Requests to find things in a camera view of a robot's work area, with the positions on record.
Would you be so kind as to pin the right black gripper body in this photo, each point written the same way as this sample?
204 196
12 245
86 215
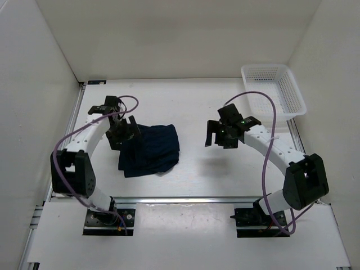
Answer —
223 137

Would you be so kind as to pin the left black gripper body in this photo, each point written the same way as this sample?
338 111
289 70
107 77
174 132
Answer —
118 133

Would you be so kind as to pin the navy blue shorts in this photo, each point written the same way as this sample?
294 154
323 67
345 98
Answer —
155 151

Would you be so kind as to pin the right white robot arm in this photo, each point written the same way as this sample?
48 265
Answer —
305 177

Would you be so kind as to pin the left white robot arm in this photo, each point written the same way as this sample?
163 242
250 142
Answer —
72 172

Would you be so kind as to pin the white plastic mesh basket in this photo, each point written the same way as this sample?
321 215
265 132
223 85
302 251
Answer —
278 82

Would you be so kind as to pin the white front cover board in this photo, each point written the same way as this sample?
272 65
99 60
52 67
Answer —
175 236

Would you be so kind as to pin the aluminium rail front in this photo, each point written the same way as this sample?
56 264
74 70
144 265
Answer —
186 200

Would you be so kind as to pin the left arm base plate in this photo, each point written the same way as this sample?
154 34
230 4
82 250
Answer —
101 224

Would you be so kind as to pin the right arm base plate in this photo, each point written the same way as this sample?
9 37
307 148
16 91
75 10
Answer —
248 226

